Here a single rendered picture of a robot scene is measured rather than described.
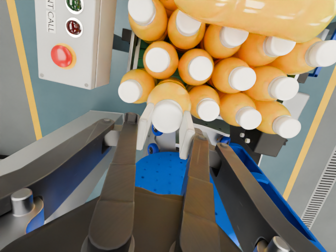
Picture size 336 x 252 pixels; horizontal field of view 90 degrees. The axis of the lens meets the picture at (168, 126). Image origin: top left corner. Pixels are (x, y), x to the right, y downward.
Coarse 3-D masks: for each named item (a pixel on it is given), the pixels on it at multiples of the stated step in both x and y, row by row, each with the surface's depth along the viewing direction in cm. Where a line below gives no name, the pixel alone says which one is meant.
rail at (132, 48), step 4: (132, 32) 39; (132, 36) 39; (136, 36) 42; (132, 40) 40; (132, 44) 40; (132, 48) 40; (132, 52) 41; (128, 56) 41; (132, 56) 42; (128, 60) 41; (132, 60) 43; (128, 64) 42; (132, 64) 44; (128, 68) 42
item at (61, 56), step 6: (54, 48) 29; (60, 48) 29; (66, 48) 29; (54, 54) 29; (60, 54) 29; (66, 54) 29; (54, 60) 29; (60, 60) 29; (66, 60) 29; (60, 66) 30; (66, 66) 30
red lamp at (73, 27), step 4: (68, 20) 27; (72, 20) 27; (68, 24) 27; (72, 24) 27; (76, 24) 28; (68, 28) 28; (72, 28) 28; (76, 28) 28; (72, 32) 28; (76, 32) 28
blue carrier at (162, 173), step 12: (156, 156) 47; (168, 156) 48; (144, 168) 41; (156, 168) 42; (168, 168) 43; (180, 168) 44; (144, 180) 37; (156, 180) 38; (168, 180) 39; (180, 180) 40; (156, 192) 34; (168, 192) 36; (216, 192) 38; (216, 204) 35; (216, 216) 32; (228, 228) 30
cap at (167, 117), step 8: (160, 104) 20; (168, 104) 20; (152, 112) 21; (160, 112) 21; (168, 112) 21; (176, 112) 20; (152, 120) 21; (160, 120) 21; (168, 120) 21; (176, 120) 21; (160, 128) 21; (168, 128) 21; (176, 128) 21
